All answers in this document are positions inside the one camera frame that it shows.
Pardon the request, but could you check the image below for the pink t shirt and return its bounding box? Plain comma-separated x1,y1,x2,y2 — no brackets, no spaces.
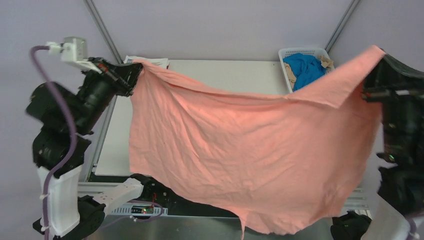
129,46,385,235

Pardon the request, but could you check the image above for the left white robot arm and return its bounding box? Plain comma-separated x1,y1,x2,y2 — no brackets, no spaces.
25,57,147,240

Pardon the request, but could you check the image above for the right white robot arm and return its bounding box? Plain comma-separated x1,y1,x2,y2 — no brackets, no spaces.
330,54,424,240

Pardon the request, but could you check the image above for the folded white printed t shirt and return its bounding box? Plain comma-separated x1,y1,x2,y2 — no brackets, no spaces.
123,55,170,69

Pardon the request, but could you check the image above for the beige t shirt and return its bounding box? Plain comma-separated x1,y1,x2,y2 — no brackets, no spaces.
283,55,334,90

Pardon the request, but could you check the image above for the white plastic basket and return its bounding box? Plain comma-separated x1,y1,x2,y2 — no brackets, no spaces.
278,47,335,93

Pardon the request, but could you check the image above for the blue t shirt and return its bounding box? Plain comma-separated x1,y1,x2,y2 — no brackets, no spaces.
283,53,327,91

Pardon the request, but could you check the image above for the left controller board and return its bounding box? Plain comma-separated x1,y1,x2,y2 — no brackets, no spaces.
131,205,154,215

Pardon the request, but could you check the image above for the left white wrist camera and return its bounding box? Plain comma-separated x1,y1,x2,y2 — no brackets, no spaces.
46,36,102,74

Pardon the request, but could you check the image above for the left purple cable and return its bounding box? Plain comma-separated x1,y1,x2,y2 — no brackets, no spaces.
29,44,165,240

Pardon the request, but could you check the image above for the left aluminium frame post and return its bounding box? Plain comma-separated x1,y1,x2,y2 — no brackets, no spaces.
83,0,124,64

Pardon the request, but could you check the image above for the aluminium frame post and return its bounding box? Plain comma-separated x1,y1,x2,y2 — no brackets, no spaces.
324,0,361,54
83,0,124,64

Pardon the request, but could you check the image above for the right aluminium frame post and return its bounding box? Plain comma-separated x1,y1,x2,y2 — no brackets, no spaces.
324,0,361,54

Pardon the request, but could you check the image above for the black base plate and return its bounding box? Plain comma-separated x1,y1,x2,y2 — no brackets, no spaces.
88,172,246,220

